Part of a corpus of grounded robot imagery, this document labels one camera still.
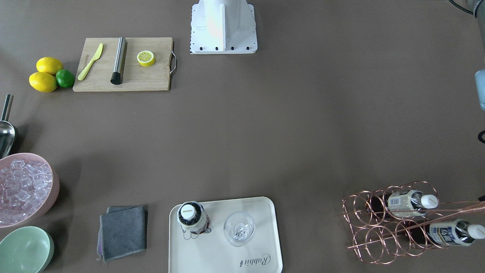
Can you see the steel muddler black tip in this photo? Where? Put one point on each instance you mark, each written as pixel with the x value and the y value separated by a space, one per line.
pixel 117 74

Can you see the tea bottle dark liquid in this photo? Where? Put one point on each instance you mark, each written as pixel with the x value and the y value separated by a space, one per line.
pixel 193 218

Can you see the yellow plastic knife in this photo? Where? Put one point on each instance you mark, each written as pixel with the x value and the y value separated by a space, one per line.
pixel 94 58

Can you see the white serving tray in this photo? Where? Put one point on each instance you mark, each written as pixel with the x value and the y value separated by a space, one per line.
pixel 212 253

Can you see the green ceramic bowl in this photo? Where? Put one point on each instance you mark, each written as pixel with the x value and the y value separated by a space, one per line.
pixel 26 250

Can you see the copper wire bottle basket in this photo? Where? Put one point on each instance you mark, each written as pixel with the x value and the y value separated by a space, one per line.
pixel 378 241

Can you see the yellow lemon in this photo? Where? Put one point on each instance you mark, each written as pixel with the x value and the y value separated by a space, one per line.
pixel 43 82
pixel 49 65

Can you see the grey folded cloth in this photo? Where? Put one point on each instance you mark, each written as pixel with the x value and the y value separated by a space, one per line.
pixel 122 231

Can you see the pink bowl of ice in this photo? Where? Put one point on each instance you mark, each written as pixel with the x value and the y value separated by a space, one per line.
pixel 29 188

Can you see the green lime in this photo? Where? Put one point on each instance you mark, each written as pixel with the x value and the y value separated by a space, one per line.
pixel 64 78

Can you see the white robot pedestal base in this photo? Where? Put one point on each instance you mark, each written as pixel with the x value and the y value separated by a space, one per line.
pixel 223 27

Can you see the tea bottle in basket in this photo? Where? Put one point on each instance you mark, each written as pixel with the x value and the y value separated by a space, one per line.
pixel 401 205
pixel 446 233

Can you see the bamboo cutting board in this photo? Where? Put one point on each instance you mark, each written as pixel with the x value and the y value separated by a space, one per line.
pixel 135 77

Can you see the stemmed wine glass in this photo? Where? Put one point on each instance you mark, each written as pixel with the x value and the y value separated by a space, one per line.
pixel 239 228

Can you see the steel ice scoop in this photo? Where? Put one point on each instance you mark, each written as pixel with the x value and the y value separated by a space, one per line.
pixel 7 130

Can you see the half lemon slice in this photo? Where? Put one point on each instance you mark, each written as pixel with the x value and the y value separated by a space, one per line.
pixel 145 58

